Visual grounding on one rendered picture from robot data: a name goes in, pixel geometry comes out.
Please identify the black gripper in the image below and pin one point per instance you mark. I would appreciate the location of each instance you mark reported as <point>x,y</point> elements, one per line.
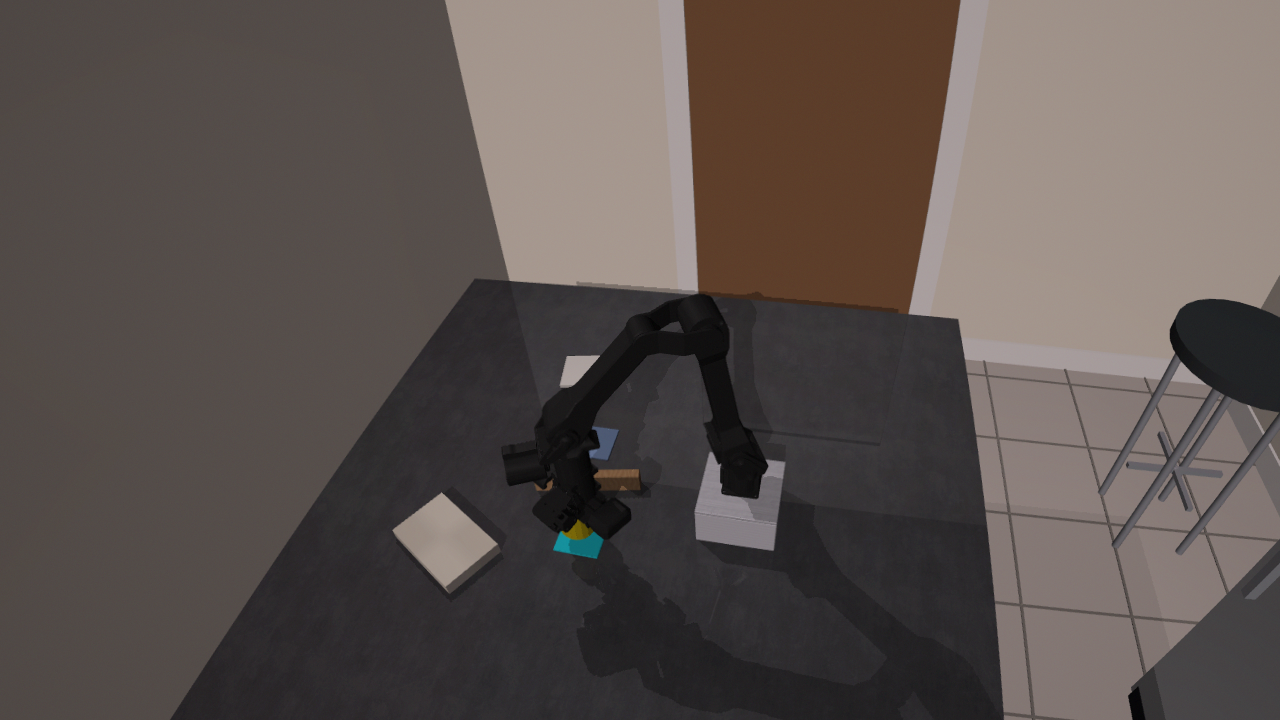
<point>604,516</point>

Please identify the brown wooden bar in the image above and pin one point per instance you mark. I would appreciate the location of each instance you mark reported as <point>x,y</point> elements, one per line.
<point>613,480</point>

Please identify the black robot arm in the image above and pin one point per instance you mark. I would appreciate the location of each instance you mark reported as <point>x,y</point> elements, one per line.
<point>564,432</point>

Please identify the beige flat rectangular slab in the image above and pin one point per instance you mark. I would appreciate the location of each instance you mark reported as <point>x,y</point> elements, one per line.
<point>447,543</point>

